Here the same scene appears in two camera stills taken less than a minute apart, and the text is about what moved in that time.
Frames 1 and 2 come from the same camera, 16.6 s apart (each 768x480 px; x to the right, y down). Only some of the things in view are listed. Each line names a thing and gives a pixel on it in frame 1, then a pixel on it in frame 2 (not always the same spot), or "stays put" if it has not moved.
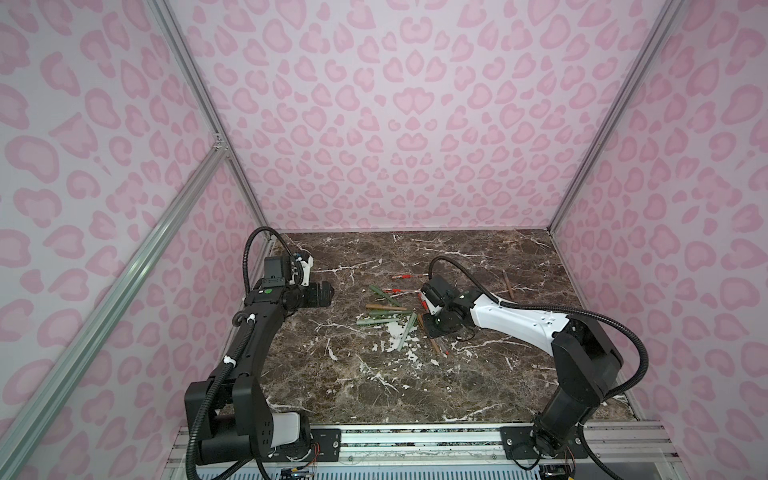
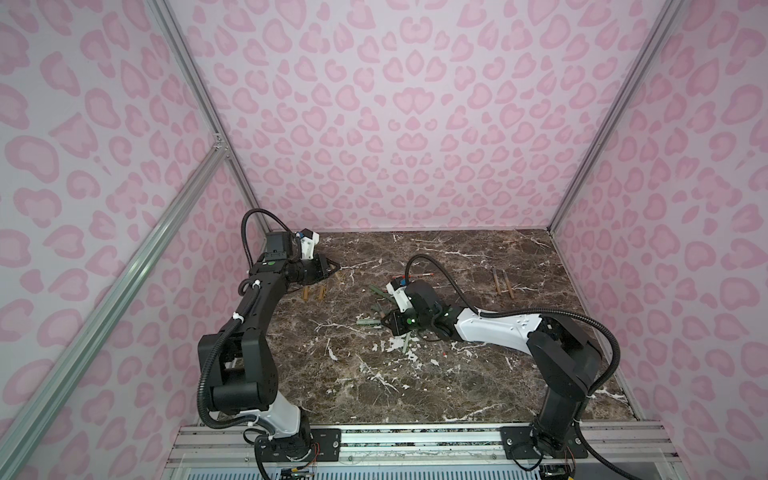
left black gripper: (324, 293) → (319, 262)
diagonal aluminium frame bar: (13, 440) stays put
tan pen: (432, 341) → (496, 281)
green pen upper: (386, 296) stays put
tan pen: (508, 284) stays put
